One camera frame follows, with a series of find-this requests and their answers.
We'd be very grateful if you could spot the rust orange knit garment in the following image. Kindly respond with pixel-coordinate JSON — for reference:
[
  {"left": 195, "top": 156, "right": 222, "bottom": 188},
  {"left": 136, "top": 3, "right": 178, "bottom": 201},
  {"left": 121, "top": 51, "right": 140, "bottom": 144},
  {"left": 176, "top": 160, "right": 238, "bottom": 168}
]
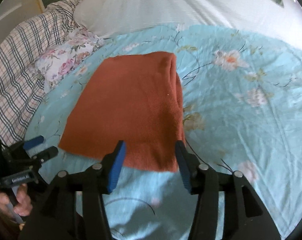
[{"left": 59, "top": 51, "right": 185, "bottom": 172}]

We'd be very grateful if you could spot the person's left hand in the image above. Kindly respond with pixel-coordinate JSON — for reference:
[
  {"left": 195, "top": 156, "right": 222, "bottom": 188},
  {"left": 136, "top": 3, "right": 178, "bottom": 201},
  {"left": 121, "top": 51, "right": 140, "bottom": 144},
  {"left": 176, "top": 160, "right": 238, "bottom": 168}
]
[{"left": 0, "top": 184, "right": 33, "bottom": 218}]

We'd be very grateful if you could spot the plaid checked blanket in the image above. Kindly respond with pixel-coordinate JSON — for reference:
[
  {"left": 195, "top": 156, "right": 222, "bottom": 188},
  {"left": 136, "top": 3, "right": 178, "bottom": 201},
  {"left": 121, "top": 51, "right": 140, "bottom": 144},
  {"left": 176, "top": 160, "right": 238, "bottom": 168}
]
[{"left": 0, "top": 0, "right": 81, "bottom": 145}]

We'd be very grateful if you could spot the floral pink white pillow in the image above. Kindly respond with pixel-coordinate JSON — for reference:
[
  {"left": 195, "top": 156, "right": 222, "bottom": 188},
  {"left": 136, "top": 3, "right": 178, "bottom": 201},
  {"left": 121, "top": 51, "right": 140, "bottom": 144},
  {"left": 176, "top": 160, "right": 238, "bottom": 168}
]
[{"left": 34, "top": 28, "right": 104, "bottom": 94}]

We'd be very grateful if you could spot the light blue floral bedsheet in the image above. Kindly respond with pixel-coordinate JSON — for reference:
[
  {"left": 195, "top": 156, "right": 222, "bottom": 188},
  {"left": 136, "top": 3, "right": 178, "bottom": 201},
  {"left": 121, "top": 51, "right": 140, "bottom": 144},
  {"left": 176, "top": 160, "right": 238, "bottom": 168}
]
[{"left": 25, "top": 25, "right": 302, "bottom": 239}]

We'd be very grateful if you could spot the white striped pillow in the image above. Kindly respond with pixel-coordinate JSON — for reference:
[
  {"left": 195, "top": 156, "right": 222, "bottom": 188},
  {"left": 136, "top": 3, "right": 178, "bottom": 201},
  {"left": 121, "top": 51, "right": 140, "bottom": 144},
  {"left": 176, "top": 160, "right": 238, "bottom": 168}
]
[{"left": 74, "top": 0, "right": 302, "bottom": 50}]

